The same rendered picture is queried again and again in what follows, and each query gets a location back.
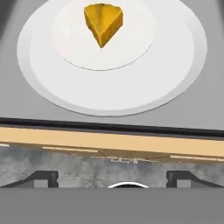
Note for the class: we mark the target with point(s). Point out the light wooden cupboard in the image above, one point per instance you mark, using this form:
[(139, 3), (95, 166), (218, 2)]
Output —
[(87, 141)]

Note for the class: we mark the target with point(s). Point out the yellow cheese wedge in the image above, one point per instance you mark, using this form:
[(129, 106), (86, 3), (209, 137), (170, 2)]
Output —
[(102, 22)]

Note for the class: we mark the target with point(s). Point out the small white plate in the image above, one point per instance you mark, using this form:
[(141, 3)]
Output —
[(73, 43)]

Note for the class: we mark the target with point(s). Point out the white rimmed round plate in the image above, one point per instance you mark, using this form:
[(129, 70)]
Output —
[(128, 184)]

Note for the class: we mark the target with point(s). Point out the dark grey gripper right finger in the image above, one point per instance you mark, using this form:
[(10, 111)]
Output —
[(178, 176)]

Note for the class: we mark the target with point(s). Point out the white round microwave turntable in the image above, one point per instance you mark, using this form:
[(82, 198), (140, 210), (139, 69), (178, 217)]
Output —
[(110, 90)]

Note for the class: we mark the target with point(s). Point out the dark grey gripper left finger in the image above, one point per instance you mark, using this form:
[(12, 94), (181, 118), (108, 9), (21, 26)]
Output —
[(46, 176)]

